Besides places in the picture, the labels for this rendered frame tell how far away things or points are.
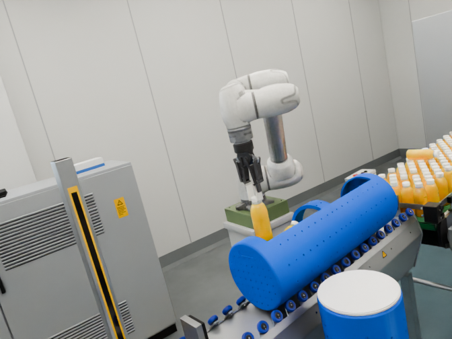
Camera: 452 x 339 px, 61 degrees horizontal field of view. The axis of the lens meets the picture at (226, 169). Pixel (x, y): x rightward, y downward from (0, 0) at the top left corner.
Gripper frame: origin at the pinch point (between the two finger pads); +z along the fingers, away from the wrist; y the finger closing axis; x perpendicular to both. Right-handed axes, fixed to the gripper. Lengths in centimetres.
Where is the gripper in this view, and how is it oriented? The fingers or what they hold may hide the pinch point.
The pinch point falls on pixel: (254, 192)
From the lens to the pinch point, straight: 149.9
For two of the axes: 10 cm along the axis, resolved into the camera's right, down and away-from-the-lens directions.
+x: 7.5, -3.1, 5.9
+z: 2.4, 9.5, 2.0
